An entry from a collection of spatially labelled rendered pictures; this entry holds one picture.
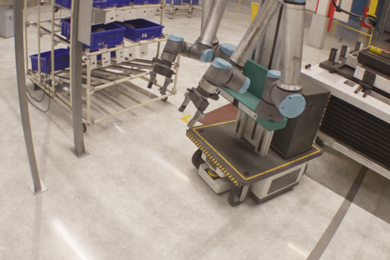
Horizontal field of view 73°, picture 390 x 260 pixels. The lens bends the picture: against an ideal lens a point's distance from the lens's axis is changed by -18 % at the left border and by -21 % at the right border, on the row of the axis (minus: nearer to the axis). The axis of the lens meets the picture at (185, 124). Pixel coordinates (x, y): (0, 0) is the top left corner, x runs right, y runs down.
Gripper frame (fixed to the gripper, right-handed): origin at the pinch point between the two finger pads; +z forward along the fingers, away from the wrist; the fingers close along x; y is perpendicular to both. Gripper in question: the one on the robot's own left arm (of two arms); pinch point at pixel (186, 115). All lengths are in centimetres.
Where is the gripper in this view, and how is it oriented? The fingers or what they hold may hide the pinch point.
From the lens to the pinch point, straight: 161.6
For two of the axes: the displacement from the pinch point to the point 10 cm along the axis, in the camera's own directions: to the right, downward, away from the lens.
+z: -5.3, 7.6, 3.8
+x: 3.4, 6.0, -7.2
